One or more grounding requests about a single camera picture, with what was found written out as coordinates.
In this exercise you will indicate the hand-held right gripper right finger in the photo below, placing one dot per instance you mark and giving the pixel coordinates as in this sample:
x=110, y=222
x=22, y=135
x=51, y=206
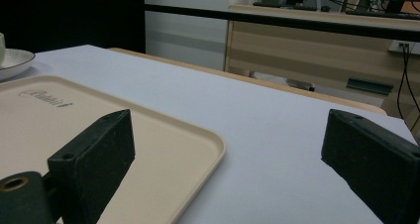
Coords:
x=373, y=158

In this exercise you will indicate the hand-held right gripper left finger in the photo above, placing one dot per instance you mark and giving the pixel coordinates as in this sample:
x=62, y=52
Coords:
x=95, y=158

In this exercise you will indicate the beige plastic tray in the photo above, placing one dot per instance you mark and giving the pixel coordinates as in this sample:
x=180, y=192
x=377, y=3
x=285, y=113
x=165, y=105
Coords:
x=165, y=158

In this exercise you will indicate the white power strip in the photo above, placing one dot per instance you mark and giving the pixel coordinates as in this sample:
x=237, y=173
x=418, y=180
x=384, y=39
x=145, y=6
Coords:
x=404, y=47

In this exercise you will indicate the white plate with dark rim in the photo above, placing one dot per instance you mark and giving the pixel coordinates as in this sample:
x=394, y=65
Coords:
x=15, y=62

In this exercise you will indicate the white tablecloth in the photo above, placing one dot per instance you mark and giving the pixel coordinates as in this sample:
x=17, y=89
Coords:
x=251, y=128

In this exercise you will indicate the wooden desk with drawers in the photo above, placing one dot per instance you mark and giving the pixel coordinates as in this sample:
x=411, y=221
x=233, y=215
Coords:
x=297, y=52

